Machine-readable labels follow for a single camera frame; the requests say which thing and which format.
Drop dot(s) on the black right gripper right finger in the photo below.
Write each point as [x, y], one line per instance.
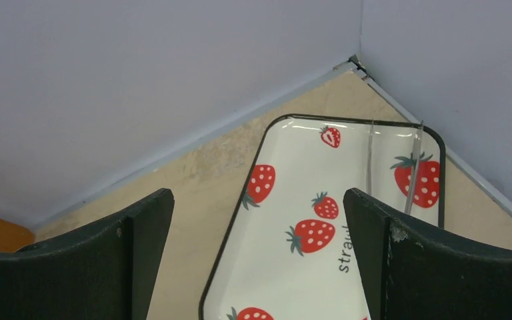
[411, 269]

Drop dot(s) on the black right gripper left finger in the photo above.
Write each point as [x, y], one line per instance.
[106, 269]

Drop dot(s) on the metal tongs with white handle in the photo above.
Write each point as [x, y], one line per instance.
[416, 159]

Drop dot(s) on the white strawberry print tray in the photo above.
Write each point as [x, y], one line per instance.
[287, 252]

